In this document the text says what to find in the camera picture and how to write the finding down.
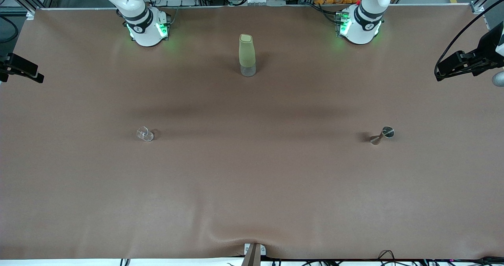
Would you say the steel double jigger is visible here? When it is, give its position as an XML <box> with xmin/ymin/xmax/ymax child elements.
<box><xmin>370</xmin><ymin>126</ymin><xmax>395</xmax><ymax>145</ymax></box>

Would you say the tall pale green bottle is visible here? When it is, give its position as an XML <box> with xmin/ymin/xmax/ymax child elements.
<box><xmin>239</xmin><ymin>33</ymin><xmax>257</xmax><ymax>78</ymax></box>

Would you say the brown table mat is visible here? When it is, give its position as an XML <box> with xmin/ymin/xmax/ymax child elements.
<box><xmin>0</xmin><ymin>5</ymin><xmax>504</xmax><ymax>260</ymax></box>

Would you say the clear glass beaker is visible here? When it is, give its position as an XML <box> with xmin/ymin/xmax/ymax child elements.
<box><xmin>136</xmin><ymin>126</ymin><xmax>155</xmax><ymax>142</ymax></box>

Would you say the brown camera mount post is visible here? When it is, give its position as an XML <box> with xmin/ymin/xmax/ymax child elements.
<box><xmin>241</xmin><ymin>243</ymin><xmax>261</xmax><ymax>266</ymax></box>

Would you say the white mount bracket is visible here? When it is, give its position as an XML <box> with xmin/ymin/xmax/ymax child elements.
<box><xmin>244</xmin><ymin>243</ymin><xmax>267</xmax><ymax>256</ymax></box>

